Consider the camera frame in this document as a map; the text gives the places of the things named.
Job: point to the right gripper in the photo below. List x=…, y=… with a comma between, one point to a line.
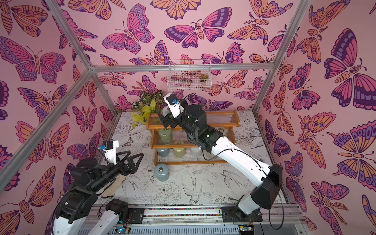
x=172, y=120

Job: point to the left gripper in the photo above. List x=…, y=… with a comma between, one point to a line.
x=125, y=170

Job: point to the green tea canister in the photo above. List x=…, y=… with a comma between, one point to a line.
x=165, y=135

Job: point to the light blue tall canister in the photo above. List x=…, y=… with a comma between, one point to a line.
x=161, y=172

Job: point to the white tea canister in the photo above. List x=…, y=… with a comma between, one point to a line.
x=166, y=111

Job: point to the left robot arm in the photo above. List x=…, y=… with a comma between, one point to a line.
x=90, y=180

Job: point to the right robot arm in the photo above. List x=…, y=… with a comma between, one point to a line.
x=267, y=179

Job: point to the wooden three-tier shelf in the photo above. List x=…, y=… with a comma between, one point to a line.
x=223, y=121

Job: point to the blue canister bottom shelf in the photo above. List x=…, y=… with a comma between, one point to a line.
x=163, y=152

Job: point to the yellow-green canister bottom shelf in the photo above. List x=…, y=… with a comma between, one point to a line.
x=179, y=152

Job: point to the white canister bottom shelf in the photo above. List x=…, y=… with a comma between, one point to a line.
x=196, y=152

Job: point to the potted green leafy plant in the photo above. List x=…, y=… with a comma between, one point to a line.
x=148, y=103

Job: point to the beige work glove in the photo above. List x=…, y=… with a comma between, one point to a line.
x=110, y=192

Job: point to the small succulent in basket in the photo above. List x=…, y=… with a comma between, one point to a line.
x=204, y=77

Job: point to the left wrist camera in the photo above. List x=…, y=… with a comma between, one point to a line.
x=108, y=149

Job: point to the white wire basket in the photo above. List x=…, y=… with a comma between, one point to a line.
x=183, y=75

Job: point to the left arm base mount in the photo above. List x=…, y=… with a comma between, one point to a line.
x=128, y=216

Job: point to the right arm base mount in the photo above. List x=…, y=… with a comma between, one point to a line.
x=235, y=215

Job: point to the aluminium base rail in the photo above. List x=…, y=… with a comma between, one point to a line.
x=282, y=219

